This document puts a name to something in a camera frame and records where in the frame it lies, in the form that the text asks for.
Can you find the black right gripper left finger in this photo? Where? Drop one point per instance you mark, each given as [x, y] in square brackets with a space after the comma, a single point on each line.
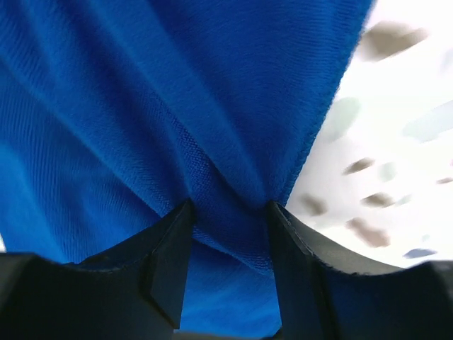
[133, 290]

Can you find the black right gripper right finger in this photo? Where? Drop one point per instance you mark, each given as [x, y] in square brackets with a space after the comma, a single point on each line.
[326, 291]

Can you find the blue towel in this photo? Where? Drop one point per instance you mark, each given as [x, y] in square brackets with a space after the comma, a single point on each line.
[114, 112]

